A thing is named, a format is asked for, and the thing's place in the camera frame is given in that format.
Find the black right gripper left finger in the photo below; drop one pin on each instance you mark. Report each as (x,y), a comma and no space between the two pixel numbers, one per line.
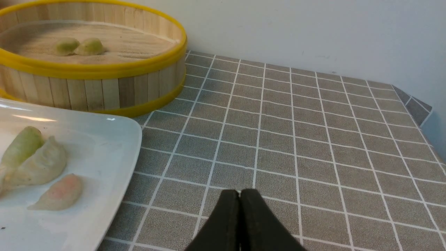
(220,232)

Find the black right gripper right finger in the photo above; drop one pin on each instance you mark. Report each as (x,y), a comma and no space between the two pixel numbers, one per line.
(260,229)

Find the green dumpling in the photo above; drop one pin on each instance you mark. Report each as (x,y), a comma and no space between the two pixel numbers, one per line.
(66,46)
(90,47)

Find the white square plate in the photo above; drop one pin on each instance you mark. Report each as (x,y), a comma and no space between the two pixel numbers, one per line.
(102,150)

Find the pink dumpling plate right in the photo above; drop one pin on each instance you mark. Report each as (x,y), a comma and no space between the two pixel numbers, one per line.
(61,195)

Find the white dumpling plate top right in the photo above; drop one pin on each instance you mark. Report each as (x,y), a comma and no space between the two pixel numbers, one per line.
(45,165)

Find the green dumpling plate top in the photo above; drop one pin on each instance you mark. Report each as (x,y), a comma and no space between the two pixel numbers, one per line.
(22,147)

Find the grey checked tablecloth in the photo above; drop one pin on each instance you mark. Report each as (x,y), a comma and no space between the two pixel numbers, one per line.
(342,162)

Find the bamboo steamer basket yellow rim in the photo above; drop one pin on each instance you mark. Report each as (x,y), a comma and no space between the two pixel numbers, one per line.
(124,89)

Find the white steamer liner paper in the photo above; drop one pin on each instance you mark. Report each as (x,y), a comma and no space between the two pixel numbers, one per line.
(36,40)

